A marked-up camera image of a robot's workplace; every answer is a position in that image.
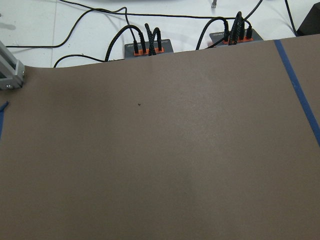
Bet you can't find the right grey USB hub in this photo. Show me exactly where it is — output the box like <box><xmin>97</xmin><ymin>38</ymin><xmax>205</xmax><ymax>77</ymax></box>
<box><xmin>208</xmin><ymin>27</ymin><xmax>265</xmax><ymax>48</ymax></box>

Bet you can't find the left grey USB hub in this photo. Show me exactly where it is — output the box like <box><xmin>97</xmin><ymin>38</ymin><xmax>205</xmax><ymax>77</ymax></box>
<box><xmin>123</xmin><ymin>38</ymin><xmax>175</xmax><ymax>60</ymax></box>

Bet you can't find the aluminium frame post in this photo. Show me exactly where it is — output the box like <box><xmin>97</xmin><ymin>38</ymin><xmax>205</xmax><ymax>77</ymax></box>
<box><xmin>0</xmin><ymin>42</ymin><xmax>25</xmax><ymax>90</ymax></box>

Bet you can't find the grey usb hub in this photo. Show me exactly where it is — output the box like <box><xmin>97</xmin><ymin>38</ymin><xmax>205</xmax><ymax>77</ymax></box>
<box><xmin>208</xmin><ymin>27</ymin><xmax>265</xmax><ymax>48</ymax></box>
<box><xmin>123</xmin><ymin>38</ymin><xmax>175</xmax><ymax>60</ymax></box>

